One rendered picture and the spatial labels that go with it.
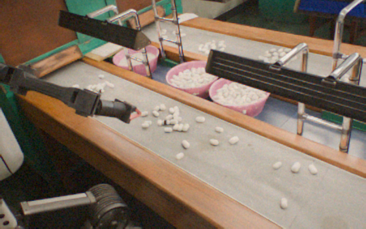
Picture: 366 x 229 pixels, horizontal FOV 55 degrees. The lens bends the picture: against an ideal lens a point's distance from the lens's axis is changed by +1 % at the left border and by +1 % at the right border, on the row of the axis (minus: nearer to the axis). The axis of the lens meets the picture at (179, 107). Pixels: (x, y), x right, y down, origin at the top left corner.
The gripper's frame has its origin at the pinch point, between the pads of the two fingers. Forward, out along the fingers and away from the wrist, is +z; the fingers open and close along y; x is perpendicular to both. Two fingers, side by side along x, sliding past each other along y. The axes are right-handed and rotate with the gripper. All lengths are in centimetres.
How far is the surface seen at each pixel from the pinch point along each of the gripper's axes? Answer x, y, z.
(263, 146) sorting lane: -3.9, -38.9, 26.3
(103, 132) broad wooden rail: 13.6, 16.4, -0.2
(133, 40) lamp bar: -25.4, 14.1, -1.4
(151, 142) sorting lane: 10.0, -2.5, 8.5
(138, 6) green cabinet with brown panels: -52, 92, 57
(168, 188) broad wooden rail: 16.8, -27.4, -3.5
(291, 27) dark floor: -103, 91, 265
